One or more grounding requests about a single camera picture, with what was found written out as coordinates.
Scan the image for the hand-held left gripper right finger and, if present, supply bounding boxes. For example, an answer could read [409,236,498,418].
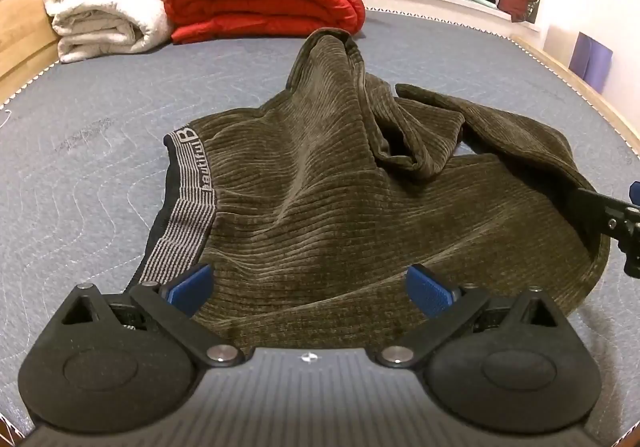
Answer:
[375,264,576,370]

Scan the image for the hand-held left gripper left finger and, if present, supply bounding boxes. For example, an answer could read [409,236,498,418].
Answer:
[49,263,246,370]

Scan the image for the olive corduroy pants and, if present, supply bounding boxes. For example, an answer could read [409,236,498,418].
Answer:
[162,28,612,353]

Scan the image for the purple yoga mat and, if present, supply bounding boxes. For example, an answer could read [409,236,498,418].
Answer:
[569,31,614,95]

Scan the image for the grey quilted mattress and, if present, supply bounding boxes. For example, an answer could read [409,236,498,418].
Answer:
[0,7,640,433]

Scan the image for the white window sill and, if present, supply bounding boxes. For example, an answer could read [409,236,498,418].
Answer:
[352,0,543,35]

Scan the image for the folded white blanket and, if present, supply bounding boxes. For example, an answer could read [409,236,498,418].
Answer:
[44,0,191,64]

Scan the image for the wooden bed frame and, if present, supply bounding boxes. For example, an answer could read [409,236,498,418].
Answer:
[0,0,640,148]

